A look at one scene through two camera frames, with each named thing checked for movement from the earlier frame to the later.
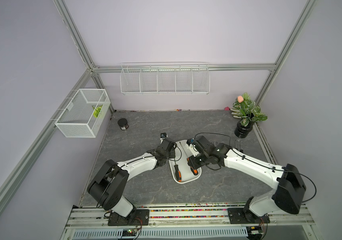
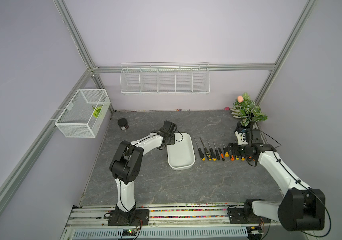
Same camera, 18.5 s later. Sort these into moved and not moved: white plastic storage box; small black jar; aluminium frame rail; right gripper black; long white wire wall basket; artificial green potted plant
Moved: white plastic storage box; right gripper black
Not moved: small black jar; aluminium frame rail; artificial green potted plant; long white wire wall basket
